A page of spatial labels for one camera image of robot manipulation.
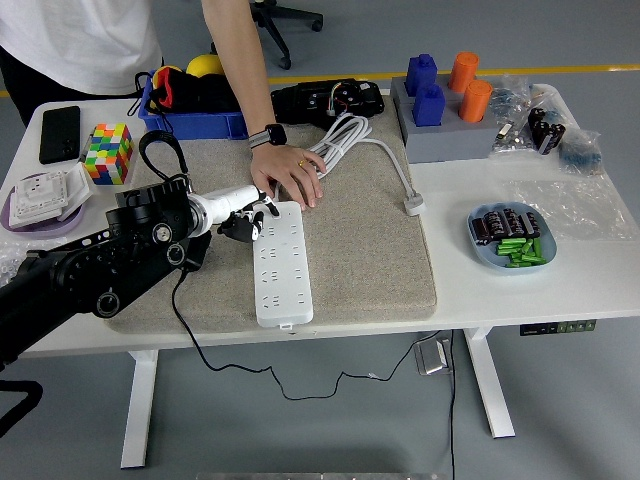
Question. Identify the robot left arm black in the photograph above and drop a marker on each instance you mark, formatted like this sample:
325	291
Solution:
75	275

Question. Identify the light blue plate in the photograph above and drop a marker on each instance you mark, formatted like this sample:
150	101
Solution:
480	255

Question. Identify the grey-brown mat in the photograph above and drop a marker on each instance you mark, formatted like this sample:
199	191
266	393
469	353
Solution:
360	260

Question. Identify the black office chair base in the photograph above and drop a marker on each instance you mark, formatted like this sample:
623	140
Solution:
280	40

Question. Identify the green cylindrical battery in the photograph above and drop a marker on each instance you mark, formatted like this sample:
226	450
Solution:
515	251
538	247
525	258
524	265
510	244

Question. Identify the colourful puzzle cube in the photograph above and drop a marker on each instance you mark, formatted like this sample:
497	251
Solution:
107	155

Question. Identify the purple plate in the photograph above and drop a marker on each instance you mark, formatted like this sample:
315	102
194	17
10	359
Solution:
45	231

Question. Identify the blue plastic bin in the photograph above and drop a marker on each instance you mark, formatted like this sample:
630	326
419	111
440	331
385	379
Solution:
200	127

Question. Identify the person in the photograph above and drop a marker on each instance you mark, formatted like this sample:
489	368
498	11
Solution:
75	40

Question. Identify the orange plastic cylinder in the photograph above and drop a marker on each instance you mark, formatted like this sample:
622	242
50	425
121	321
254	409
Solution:
476	102
464	72

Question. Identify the white wall socket panel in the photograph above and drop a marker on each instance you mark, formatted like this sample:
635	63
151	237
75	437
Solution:
37	200

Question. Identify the black wrist watch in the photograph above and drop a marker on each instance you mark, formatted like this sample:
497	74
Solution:
272	135

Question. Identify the black cylindrical capacitor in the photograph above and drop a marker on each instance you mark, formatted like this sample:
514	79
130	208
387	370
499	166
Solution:
495	222
481	230
512	221
531	224

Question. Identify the black smartphone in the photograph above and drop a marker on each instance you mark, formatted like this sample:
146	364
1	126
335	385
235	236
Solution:
60	135

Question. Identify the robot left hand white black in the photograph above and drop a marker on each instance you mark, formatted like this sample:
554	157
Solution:
232	200

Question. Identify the clear bag of black capacitors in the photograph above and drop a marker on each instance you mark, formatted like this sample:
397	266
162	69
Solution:
546	131

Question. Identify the black power adapter plug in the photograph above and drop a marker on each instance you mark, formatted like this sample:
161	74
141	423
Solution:
197	255

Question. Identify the person's left hand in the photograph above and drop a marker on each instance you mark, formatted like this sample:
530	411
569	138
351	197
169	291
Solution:
285	167

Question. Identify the clear bag of metal screws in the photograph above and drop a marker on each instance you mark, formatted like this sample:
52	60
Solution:
12	260

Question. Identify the silver metal foot pedal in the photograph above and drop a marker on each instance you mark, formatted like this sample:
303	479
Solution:
431	356

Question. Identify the clear bag of small parts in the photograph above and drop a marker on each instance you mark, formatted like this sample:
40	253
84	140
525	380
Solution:
512	107

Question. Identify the person's left forearm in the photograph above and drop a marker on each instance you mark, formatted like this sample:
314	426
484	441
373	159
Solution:
240	65

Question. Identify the blue plastic block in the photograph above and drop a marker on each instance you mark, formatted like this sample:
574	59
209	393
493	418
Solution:
429	107
421	75

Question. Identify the black table control panel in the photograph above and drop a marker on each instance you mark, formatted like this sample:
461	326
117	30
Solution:
557	328

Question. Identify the grey block holder base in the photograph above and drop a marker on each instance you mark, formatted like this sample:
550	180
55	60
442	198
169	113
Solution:
450	142

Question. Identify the white power strip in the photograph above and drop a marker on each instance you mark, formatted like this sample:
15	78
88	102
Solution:
282	280

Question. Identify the clear bag of blue parts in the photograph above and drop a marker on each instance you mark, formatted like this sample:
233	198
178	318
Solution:
580	150

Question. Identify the empty clear plastic bag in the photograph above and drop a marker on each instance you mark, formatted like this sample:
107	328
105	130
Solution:
575	205

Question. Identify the white switch panel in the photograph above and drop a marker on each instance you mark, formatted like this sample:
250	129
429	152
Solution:
77	190

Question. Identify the white table leg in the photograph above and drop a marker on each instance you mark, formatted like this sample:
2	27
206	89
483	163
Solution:
492	390
140	410

